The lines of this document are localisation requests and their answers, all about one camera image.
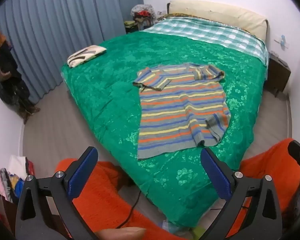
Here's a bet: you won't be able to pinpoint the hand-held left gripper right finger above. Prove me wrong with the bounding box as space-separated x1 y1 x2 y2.
200 147 283 240

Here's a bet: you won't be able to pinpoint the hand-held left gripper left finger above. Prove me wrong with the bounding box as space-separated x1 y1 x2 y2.
15 146 99 240

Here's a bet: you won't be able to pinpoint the striped knit sweater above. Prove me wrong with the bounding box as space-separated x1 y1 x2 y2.
132 64 232 161

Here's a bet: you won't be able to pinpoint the pile of colourful clothes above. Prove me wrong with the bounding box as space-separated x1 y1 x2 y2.
0 155 36 230

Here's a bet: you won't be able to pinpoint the hanging dark clothes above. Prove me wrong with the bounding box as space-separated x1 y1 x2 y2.
0 27 40 124

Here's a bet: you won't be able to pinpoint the person's left hand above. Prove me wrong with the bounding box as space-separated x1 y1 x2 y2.
94 227 147 240

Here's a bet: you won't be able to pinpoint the dark wooden nightstand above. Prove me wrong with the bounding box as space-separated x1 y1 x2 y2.
265 55 292 98

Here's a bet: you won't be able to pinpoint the green velvet blanket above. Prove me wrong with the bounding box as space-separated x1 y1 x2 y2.
61 31 269 228

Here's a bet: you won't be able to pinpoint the folded cream patterned cloth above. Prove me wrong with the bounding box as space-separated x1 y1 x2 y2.
67 45 107 68

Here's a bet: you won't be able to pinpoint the green checked bed sheet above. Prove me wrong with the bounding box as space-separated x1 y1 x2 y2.
143 17 269 67

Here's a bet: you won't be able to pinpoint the grey-blue curtain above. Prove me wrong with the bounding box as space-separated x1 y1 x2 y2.
0 0 144 104

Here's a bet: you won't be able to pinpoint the heap of floral cloth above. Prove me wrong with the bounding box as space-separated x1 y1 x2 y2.
130 4 157 32

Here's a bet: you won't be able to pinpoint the black cable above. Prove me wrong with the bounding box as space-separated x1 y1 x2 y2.
115 189 142 229

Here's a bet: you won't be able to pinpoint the blue wall sticker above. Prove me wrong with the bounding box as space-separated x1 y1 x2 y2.
276 35 289 51

